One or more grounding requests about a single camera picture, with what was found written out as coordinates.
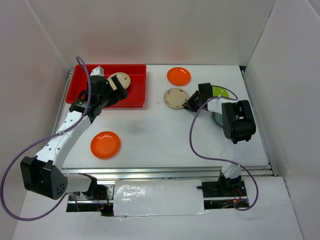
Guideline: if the cream floral plate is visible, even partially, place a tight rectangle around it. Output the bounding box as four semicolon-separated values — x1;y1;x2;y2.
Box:
107;72;131;91
163;87;190;110

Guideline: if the orange plate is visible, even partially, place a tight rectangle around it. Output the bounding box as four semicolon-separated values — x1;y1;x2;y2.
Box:
166;67;191;86
90;131;121;159

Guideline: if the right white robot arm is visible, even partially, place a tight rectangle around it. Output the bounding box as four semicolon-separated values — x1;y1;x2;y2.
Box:
182;83;256;196

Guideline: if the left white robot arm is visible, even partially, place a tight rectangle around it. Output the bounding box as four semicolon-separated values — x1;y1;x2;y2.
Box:
20;75;128;200

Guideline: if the red plastic bin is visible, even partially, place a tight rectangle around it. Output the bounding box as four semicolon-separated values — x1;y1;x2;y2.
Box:
65;64;147;108

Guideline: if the green plate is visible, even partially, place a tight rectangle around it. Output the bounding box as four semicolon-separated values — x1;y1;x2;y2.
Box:
212;86;229;98

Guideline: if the blue white patterned plate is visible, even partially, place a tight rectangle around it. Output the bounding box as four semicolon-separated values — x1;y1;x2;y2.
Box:
212;112;223;127

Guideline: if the white foil cover plate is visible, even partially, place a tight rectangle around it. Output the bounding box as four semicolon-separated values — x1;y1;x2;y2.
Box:
113;180;205;217

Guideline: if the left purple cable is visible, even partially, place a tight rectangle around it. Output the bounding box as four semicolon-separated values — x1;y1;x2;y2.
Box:
0;56;90;222

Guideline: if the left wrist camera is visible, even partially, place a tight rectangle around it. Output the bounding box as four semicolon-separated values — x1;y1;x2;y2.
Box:
90;65;105;77

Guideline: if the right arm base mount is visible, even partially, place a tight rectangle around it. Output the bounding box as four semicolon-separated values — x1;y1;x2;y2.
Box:
196;176;250;210

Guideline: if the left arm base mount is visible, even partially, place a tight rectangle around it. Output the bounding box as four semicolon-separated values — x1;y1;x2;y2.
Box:
66;184;115;217

